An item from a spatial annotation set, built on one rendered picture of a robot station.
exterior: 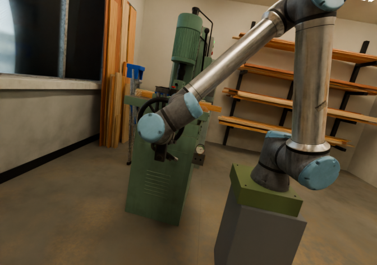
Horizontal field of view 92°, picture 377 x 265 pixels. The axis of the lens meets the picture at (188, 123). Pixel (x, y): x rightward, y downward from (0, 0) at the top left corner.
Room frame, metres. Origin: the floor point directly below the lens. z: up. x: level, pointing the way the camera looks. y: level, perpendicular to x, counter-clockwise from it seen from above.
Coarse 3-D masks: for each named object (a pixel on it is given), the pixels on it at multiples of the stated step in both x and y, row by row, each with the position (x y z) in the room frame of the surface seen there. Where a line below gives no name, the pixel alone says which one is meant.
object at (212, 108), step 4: (144, 92) 1.40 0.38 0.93; (148, 92) 1.40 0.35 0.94; (144, 96) 1.40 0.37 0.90; (148, 96) 1.40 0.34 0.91; (200, 104) 1.35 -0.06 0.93; (204, 104) 1.35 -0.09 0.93; (208, 104) 1.35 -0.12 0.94; (208, 108) 1.34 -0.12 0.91; (212, 108) 1.34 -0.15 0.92; (216, 108) 1.34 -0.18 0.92; (220, 108) 1.33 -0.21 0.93; (220, 112) 1.33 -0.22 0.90
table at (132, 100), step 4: (128, 96) 1.25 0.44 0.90; (132, 96) 1.28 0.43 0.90; (136, 96) 1.33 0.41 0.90; (140, 96) 1.38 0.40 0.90; (124, 100) 1.25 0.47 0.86; (128, 100) 1.25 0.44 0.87; (132, 100) 1.25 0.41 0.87; (136, 100) 1.24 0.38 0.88; (140, 100) 1.24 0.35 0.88; (144, 100) 1.24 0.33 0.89; (128, 104) 1.25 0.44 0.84; (132, 104) 1.25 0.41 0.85; (136, 104) 1.24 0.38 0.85; (140, 104) 1.24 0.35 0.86; (148, 108) 1.14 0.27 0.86; (204, 112) 1.19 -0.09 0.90; (208, 112) 1.19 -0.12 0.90; (200, 116) 1.19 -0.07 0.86; (204, 116) 1.19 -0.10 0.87; (208, 116) 1.19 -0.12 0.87; (204, 120) 1.19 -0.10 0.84
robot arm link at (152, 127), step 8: (160, 112) 0.57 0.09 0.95; (144, 120) 0.55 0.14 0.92; (152, 120) 0.55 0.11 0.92; (160, 120) 0.54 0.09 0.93; (144, 128) 0.54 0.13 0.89; (152, 128) 0.54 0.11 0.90; (160, 128) 0.53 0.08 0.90; (168, 128) 0.56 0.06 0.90; (144, 136) 0.53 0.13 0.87; (152, 136) 0.53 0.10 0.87; (160, 136) 0.54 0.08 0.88; (168, 136) 0.63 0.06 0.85
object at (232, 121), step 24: (288, 48) 3.40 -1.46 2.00; (240, 72) 3.60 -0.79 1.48; (264, 72) 3.24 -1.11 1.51; (288, 72) 3.11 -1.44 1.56; (240, 96) 3.19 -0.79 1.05; (264, 96) 3.23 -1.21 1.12; (288, 96) 3.57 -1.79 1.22; (240, 120) 3.23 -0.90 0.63; (336, 120) 3.53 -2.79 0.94; (360, 120) 3.07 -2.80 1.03; (336, 144) 3.16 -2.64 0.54
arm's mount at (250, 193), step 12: (240, 168) 0.99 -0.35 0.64; (252, 168) 1.03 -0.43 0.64; (240, 180) 0.84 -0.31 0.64; (252, 180) 0.87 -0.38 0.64; (240, 192) 0.78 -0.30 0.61; (252, 192) 0.77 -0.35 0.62; (264, 192) 0.77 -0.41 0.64; (276, 192) 0.79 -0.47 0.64; (288, 192) 0.81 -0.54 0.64; (252, 204) 0.77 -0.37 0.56; (264, 204) 0.77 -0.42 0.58; (276, 204) 0.77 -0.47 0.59; (288, 204) 0.76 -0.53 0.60; (300, 204) 0.76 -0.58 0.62
